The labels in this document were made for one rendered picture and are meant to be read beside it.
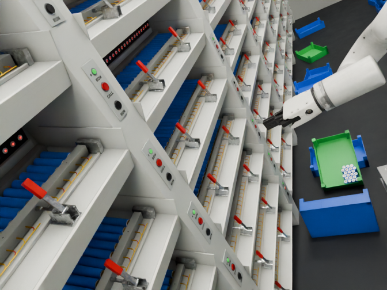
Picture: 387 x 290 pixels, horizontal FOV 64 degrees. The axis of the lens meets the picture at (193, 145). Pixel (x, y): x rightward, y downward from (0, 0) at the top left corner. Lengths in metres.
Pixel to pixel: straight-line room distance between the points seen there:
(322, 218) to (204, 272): 0.88
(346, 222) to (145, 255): 1.14
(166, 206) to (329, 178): 1.35
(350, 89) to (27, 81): 0.73
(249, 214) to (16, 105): 0.90
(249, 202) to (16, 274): 0.90
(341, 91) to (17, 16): 0.74
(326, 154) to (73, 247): 1.66
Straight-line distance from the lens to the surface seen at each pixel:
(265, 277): 1.27
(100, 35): 0.69
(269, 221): 1.41
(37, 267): 0.50
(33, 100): 0.53
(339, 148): 1.98
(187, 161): 0.85
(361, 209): 1.57
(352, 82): 0.90
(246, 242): 1.12
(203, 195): 0.98
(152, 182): 0.67
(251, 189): 1.28
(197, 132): 0.96
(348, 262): 1.62
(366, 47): 0.99
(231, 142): 1.20
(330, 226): 1.66
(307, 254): 1.68
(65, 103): 0.64
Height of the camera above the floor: 1.34
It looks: 27 degrees down
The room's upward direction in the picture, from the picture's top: 32 degrees counter-clockwise
